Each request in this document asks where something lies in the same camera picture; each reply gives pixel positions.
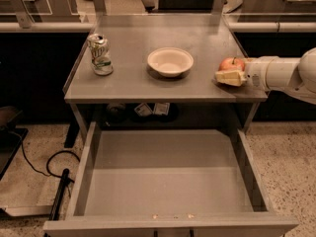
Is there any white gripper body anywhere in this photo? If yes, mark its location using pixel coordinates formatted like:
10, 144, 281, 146
245, 56, 277, 92

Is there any red apple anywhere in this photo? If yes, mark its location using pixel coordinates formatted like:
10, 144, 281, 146
219, 57, 245, 71

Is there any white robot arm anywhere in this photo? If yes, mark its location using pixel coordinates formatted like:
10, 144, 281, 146
214, 48, 316, 105

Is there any grey counter cabinet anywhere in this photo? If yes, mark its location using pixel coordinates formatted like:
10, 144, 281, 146
64, 14, 267, 134

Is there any grey open drawer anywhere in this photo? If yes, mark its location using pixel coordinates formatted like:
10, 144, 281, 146
43, 122, 298, 237

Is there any white paper bowl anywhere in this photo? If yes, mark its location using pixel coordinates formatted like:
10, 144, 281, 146
147, 47, 194, 78

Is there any white label card right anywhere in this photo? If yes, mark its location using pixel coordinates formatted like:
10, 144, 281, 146
153, 103, 170, 116

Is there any white label card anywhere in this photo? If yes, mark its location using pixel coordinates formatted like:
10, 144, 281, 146
153, 103, 170, 116
134, 103, 152, 118

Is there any white label card left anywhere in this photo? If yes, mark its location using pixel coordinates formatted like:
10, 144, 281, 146
134, 103, 152, 118

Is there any crushed green soda can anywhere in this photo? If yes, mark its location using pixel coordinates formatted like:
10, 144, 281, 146
87, 34, 114, 76

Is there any black power strip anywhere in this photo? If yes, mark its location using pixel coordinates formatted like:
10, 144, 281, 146
48, 169, 70, 221

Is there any dark equipment base left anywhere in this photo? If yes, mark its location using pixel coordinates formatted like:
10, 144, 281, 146
0, 106, 28, 180

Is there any white horizontal rail pipe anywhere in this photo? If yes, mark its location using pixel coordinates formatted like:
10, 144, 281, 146
0, 22, 316, 33

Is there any black floor cable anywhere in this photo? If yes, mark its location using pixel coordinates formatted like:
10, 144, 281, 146
8, 130, 81, 180

